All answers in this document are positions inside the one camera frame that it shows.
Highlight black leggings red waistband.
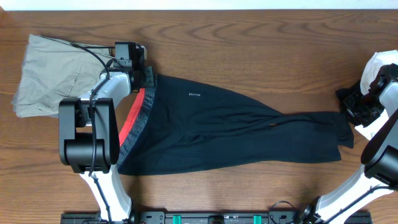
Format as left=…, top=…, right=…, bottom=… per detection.
left=116, top=75, right=354, bottom=175

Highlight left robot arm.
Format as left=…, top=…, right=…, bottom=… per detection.
left=58, top=66, right=155, bottom=224

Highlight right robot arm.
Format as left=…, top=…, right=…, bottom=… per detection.
left=293, top=63, right=397, bottom=223

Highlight black and white garment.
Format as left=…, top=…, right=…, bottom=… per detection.
left=335, top=50, right=397, bottom=140

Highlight folded khaki trousers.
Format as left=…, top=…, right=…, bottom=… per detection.
left=12, top=34, right=112, bottom=118

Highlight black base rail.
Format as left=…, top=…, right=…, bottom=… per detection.
left=60, top=210, right=373, bottom=224

